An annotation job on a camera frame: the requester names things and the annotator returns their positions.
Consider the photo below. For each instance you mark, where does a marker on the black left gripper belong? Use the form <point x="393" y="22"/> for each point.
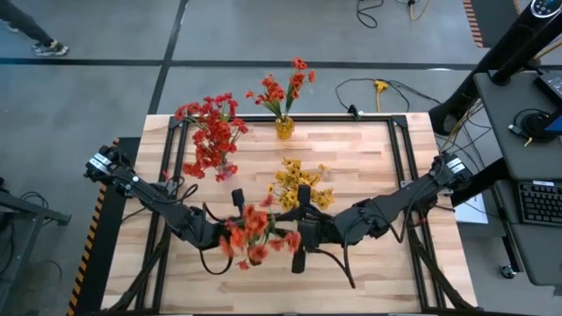
<point x="211" y="230"/>

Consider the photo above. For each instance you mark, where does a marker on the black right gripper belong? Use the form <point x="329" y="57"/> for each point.
<point x="320" y="232"/>

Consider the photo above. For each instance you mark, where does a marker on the large-bloom orange flower bunch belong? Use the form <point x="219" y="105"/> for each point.
<point x="254" y="221"/>

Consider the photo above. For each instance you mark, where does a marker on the red artificial flower bunch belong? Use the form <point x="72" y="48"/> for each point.
<point x="221" y="131"/>
<point x="195" y="169"/>
<point x="211" y="107"/>

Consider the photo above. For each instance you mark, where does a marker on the orange artificial flower bunch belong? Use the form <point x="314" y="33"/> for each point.
<point x="274" y="92"/>
<point x="298" y="79"/>

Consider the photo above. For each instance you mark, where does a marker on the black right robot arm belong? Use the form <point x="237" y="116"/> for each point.
<point x="395" y="202"/>

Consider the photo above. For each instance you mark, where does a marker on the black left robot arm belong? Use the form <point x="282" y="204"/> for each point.
<point x="145" y="193"/>

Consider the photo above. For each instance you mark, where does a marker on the pink glass vase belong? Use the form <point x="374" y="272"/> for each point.
<point x="227" y="168"/>

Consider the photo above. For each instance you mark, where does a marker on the yellow glass vase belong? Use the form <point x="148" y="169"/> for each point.
<point x="284" y="129"/>

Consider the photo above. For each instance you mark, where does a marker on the black connector block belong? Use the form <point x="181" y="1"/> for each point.
<point x="354" y="112"/>

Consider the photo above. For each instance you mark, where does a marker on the black mat yellow-striped edge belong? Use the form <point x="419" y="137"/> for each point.
<point x="110" y="246"/>

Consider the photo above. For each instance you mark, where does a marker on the yellow power plug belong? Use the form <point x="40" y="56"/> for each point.
<point x="380" y="85"/>

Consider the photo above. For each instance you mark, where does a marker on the white paper sheet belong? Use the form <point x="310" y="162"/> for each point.
<point x="474" y="213"/>

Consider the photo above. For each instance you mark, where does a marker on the desk caster wheel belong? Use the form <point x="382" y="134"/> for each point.
<point x="508" y="272"/>

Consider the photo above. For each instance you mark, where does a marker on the black side stand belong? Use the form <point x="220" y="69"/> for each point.
<point x="26" y="210"/>

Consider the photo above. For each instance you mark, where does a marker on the grey office desk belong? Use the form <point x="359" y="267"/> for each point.
<point x="500" y="131"/>

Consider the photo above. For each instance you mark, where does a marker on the black computer keyboard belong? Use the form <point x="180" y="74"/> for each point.
<point x="542" y="204"/>

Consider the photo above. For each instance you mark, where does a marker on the black round stand base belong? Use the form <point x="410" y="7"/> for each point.
<point x="535" y="125"/>

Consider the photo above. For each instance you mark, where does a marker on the dark mat orange-striped edge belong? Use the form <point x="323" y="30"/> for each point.
<point x="473" y="26"/>

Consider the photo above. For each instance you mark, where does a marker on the black tower fan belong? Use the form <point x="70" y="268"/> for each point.
<point x="505" y="52"/>

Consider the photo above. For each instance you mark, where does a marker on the person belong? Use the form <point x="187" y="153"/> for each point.
<point x="22" y="19"/>

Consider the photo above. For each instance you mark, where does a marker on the black flat device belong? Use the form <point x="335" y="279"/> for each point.
<point x="551" y="85"/>

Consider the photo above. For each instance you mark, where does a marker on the black aluminium table frame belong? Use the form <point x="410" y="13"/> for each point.
<point x="263" y="119"/>

